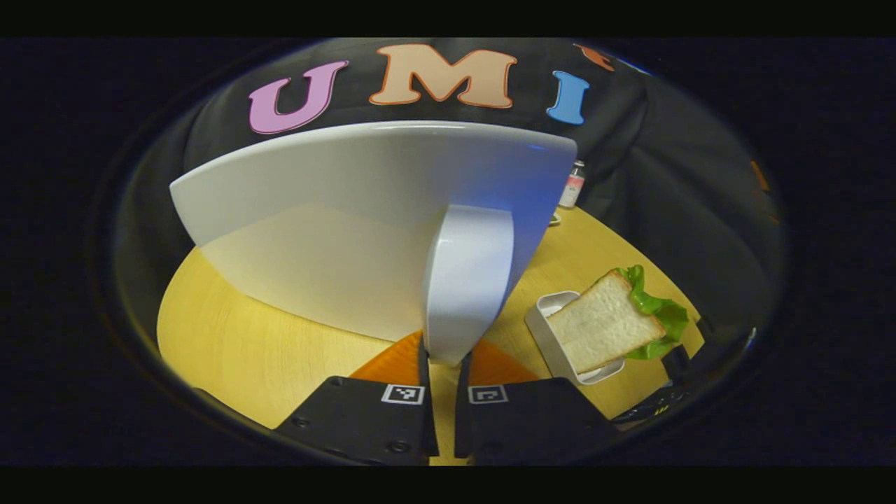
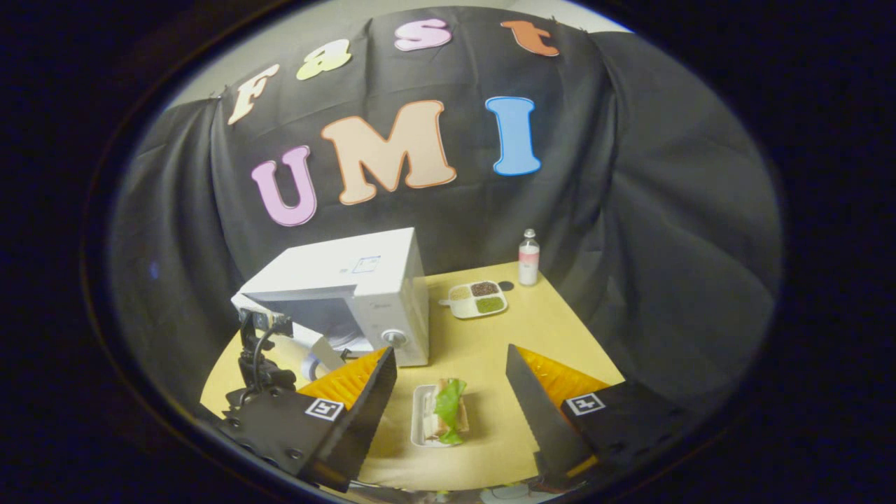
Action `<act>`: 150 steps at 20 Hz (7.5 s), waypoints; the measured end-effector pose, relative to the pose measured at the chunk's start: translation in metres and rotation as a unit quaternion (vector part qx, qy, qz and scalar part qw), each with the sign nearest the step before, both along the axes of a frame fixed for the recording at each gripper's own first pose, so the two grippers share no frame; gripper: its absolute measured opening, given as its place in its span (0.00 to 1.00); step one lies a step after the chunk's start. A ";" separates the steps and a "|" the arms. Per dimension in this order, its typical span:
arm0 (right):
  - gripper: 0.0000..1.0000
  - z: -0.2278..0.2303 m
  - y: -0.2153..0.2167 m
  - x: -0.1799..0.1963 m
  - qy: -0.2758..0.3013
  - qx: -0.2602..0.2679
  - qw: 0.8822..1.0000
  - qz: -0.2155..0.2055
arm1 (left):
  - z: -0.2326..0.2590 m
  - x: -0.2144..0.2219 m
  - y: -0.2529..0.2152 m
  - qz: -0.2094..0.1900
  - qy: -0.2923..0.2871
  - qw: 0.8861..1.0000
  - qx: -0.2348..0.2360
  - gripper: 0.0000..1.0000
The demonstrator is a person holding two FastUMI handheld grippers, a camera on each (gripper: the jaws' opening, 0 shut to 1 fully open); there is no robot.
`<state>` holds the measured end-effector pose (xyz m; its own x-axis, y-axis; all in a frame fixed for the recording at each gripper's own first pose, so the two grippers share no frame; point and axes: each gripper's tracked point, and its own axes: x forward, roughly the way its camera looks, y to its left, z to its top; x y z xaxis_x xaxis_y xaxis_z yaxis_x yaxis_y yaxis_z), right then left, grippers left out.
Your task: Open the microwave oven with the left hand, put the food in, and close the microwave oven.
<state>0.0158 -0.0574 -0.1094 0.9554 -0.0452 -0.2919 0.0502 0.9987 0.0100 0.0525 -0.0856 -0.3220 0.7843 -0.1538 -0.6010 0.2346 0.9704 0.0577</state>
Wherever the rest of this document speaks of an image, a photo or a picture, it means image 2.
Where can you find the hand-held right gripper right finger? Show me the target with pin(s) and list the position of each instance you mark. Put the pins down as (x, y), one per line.
(535, 406)

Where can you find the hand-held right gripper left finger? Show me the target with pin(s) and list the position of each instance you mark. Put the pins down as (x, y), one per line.
(371, 406)

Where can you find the lettuce sandwich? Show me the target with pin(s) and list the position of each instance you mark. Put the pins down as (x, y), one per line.
(448, 413)

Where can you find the white microwave oven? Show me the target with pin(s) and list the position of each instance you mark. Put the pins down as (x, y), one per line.
(350, 269)

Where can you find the white rectangular plate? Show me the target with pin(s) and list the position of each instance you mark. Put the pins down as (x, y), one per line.
(420, 416)

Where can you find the white divided grain tray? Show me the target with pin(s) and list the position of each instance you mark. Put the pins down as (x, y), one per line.
(476, 299)

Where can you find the clear bottle with pink label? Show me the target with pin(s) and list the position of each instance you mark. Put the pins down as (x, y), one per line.
(528, 262)

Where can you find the black backdrop cloth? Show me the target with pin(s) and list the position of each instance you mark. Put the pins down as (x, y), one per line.
(630, 175)

